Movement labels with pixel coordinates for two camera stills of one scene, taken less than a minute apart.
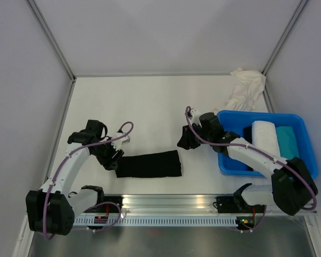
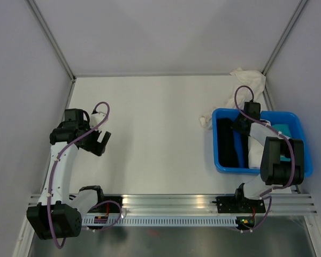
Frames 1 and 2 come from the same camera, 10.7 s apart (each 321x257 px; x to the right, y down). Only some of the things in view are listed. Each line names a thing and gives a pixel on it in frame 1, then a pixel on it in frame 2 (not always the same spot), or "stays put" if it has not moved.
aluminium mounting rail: x=186 y=204 stays put
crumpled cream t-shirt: x=249 y=87 stays put
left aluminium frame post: x=36 y=10 stays put
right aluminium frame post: x=266 y=92 stays put
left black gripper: x=109 y=163 → x=96 y=147
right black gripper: x=186 y=141 → x=235 y=127
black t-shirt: x=160 y=164 → x=226 y=143
